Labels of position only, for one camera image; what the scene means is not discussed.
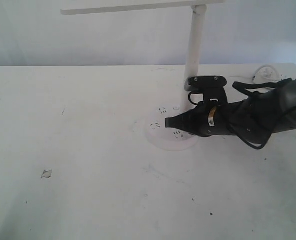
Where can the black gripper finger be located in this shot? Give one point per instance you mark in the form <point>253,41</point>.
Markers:
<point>179,122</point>

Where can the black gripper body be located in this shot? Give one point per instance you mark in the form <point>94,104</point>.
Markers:
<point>211,119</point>

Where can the white desk lamp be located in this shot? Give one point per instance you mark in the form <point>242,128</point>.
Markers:
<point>156,132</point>

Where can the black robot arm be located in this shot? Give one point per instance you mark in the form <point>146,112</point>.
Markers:
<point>269,108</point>

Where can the white power strip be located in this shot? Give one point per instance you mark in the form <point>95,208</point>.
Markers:
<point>267,74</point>

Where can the small torn tape scrap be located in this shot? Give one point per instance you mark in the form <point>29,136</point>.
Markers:
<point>46,174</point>

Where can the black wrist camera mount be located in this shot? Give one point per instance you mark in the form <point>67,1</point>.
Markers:
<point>211,87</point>

